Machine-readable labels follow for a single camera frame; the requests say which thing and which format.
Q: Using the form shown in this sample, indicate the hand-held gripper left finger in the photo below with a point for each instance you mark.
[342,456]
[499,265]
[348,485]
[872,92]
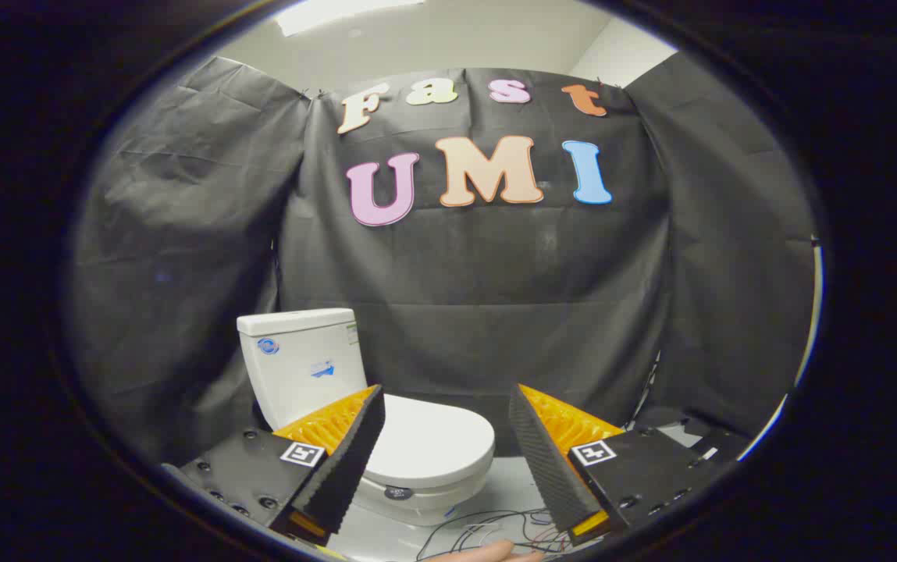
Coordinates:
[347,468]

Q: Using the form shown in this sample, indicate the black backdrop cloth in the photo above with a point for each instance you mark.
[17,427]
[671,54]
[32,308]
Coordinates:
[495,273]

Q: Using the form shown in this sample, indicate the white toilet bowl with seat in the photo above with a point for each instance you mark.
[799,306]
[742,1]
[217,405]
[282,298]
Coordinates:
[432,507]

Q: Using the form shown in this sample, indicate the black box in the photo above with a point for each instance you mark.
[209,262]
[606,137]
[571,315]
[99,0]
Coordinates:
[717,445]

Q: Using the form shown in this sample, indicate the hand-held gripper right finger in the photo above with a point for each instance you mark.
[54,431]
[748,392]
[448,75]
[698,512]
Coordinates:
[546,468]

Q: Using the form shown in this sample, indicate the white toilet tank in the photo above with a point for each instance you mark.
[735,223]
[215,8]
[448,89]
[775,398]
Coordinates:
[292,375]

